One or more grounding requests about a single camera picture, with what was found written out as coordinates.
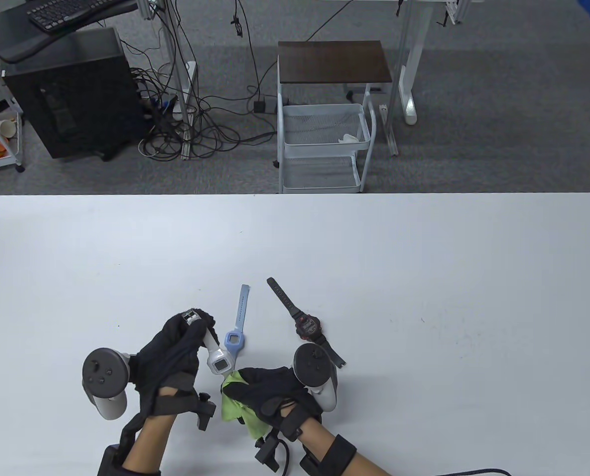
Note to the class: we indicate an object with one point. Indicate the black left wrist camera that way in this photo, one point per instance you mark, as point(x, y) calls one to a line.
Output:
point(206, 411)

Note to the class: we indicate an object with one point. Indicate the person's right fingers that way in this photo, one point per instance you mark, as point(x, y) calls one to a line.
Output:
point(247, 383)

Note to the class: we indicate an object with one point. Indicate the white digital wristwatch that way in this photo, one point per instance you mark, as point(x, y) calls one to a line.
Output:
point(218, 357)

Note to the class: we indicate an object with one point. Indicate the black computer tower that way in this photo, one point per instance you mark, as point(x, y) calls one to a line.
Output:
point(76, 94)

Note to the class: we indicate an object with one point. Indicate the person's left fingers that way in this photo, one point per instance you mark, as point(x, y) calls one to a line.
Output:
point(185, 333)

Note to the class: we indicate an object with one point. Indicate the green cleaning cloth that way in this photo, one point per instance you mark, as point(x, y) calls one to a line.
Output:
point(237, 409)

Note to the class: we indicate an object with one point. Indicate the black desk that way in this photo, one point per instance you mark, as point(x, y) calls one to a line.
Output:
point(7, 42)

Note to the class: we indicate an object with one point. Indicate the person's right hand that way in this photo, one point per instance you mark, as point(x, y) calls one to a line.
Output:
point(275, 394)

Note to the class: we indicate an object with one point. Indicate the white desk leg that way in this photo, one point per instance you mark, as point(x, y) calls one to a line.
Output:
point(411, 74)

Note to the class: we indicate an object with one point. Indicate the black keyboard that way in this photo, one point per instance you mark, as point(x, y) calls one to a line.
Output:
point(76, 12)

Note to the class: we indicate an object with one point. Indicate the aluminium frame leg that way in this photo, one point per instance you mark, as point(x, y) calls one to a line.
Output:
point(175, 59)

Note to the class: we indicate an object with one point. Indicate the black power adapter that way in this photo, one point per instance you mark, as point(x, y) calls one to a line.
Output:
point(260, 107)

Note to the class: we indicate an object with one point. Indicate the person's right forearm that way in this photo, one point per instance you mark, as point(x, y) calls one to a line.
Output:
point(334, 458)

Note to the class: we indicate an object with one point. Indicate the black and red digital wristwatch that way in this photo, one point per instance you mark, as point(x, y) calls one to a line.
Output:
point(307, 327)

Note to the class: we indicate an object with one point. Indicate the grey right hand controller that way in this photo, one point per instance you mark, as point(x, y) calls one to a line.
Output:
point(314, 369)

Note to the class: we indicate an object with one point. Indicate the white cart with brown top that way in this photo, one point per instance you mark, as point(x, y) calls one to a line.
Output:
point(332, 62)

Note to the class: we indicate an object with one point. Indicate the grey left hand controller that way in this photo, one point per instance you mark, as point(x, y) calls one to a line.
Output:
point(103, 377)

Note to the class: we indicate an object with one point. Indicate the white crumpled tissue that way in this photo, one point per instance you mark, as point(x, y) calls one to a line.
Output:
point(348, 138)

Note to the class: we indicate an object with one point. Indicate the person's left hand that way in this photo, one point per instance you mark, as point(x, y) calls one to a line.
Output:
point(168, 364)

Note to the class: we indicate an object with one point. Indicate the light blue digital wristwatch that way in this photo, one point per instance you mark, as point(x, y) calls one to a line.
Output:
point(236, 332)

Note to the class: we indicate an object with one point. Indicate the grey hand controller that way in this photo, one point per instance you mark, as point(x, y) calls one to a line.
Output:
point(103, 377)
point(314, 369)

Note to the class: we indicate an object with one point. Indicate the person's left forearm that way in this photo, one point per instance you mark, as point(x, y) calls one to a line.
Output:
point(148, 446)

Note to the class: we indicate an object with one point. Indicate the paper cup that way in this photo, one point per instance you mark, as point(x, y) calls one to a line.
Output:
point(7, 129)

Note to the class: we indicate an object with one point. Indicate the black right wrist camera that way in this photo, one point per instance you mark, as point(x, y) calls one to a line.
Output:
point(270, 453)

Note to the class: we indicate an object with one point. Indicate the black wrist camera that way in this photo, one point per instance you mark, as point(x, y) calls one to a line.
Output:
point(206, 411)
point(270, 453)

